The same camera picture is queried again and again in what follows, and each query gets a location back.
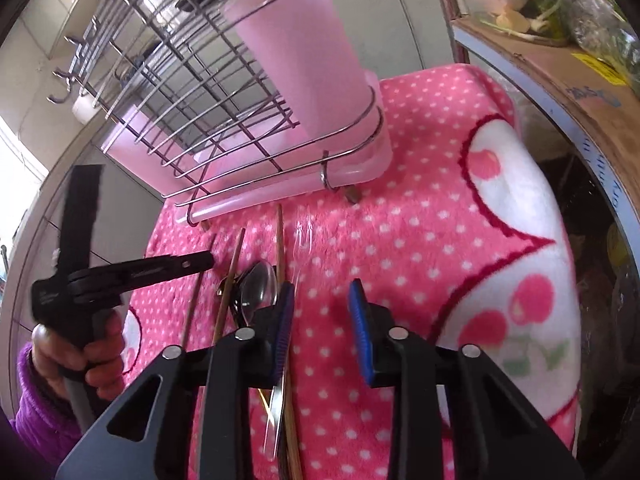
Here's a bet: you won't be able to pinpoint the plastic bag of greens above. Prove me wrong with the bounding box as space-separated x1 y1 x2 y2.
520 0 640 86

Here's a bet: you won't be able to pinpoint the metal spoon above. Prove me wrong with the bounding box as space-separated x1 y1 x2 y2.
239 259 289 463

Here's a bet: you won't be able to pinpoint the pink utensil cup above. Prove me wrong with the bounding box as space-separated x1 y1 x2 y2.
222 0 381 136
100 102 173 173

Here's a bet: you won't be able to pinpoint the wire dish rack pink tray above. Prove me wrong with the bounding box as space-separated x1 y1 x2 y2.
47 0 388 223

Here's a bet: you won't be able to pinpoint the cardboard box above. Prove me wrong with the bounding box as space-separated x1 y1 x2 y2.
452 14 640 201

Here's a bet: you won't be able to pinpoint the pink polka dot blanket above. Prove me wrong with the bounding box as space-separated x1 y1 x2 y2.
122 62 583 480

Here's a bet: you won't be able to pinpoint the gold handled utensil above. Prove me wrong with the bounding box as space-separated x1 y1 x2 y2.
256 389 277 428

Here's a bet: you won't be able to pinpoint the green scallions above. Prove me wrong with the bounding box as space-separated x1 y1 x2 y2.
480 0 573 43

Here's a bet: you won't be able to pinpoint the wooden chopstick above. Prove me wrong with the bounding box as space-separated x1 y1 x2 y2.
212 228 247 346
276 204 303 480
181 233 217 350

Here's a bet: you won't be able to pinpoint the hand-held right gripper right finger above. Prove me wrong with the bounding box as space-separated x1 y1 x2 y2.
348 278 586 480

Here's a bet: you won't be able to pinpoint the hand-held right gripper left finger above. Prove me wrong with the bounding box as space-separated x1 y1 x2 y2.
55 282 296 480

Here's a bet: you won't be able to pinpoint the clear plastic fork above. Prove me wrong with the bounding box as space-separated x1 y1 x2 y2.
294 206 316 288

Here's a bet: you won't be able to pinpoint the person's left hand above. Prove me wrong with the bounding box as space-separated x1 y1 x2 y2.
31 305 127 402

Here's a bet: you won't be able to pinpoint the person's left forearm purple sleeve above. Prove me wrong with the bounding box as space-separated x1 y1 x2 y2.
10 342 88 478

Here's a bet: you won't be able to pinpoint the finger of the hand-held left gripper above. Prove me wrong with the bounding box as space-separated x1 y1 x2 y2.
70 251 217 296

